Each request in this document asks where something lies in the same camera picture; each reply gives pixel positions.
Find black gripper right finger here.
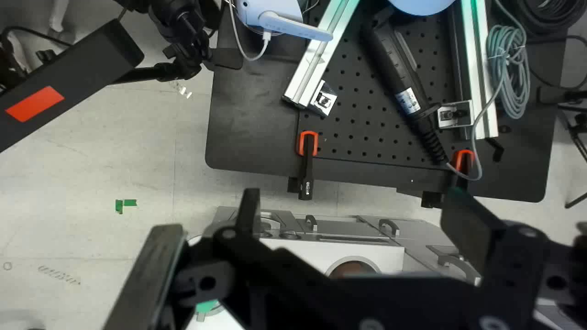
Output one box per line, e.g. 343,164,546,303
438,187,546,290

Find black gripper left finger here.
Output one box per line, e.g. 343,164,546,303
235,187,264,246

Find green grey toy tap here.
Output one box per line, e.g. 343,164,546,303
192,299,224,325

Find white machine cabinet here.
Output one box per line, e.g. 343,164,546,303
185,206,484,330

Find orange black bar clamp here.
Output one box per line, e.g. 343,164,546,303
420,147,479,209
286,129,323,202

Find black perforated breadboard table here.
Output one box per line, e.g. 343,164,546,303
203,0,552,204

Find green floor tape mark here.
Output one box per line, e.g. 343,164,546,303
113,198,139,215

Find black stand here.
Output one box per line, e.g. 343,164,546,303
552,88,587,211

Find black white marker tag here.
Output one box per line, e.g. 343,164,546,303
310,81,339,118

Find aluminium extrusion with tag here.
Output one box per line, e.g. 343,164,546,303
280,0,363,114

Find white handheld device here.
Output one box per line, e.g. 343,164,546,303
233,0,335,44

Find black bar with red label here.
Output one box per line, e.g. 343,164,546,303
0,17,147,154

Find blue round object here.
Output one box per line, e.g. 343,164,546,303
387,0,458,19

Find thin white cable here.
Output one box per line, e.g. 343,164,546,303
222,0,275,65

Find black handled tool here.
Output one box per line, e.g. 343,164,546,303
365,22,451,167

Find grey coiled cable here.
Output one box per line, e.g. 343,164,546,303
466,0,532,184

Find aluminium extrusion with bracket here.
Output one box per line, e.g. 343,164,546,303
455,0,504,142

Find black camera tripod head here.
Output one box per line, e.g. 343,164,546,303
115,0,222,87

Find black cable coil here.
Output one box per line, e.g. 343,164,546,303
510,0,587,39

